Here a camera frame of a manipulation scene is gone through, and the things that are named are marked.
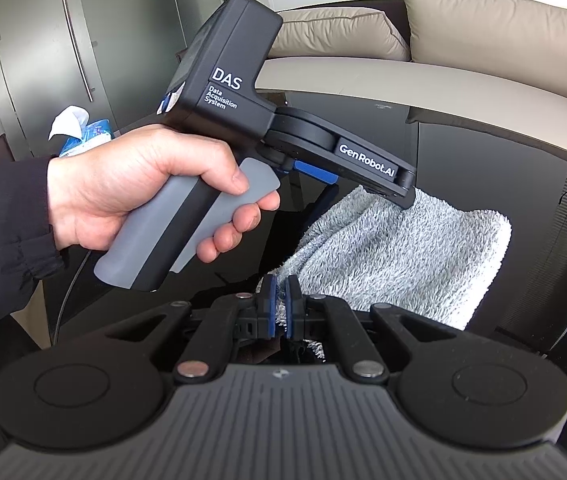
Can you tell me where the person's left hand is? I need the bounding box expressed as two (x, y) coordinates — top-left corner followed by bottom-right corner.
(46, 126), (282, 265)

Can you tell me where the beige and brown sofa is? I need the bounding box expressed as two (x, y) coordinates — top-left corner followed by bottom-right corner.
(258, 0), (567, 176)

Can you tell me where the large beige back cushion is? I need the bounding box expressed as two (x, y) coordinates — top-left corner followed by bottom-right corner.
(396, 0), (567, 107)

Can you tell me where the blue wet wipe pack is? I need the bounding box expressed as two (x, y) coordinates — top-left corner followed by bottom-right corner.
(48, 105), (115, 159)

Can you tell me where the metal door handle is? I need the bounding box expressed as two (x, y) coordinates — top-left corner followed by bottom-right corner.
(60, 0), (96, 104)

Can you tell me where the small beige pillow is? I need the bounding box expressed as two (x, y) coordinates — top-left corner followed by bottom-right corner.
(268, 7), (412, 64)

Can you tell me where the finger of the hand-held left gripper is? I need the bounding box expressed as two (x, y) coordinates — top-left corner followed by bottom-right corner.
(365, 169), (417, 210)

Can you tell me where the person's left forearm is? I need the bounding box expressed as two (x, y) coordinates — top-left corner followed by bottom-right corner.
(0, 156), (68, 344)

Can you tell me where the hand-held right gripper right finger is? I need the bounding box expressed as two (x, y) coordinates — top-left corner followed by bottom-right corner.
(285, 274), (453, 384)

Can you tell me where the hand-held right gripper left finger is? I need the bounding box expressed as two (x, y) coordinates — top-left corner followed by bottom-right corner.
(106, 274), (284, 384)

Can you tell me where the grey terry towel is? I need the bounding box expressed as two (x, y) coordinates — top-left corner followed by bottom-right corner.
(262, 185), (513, 361)

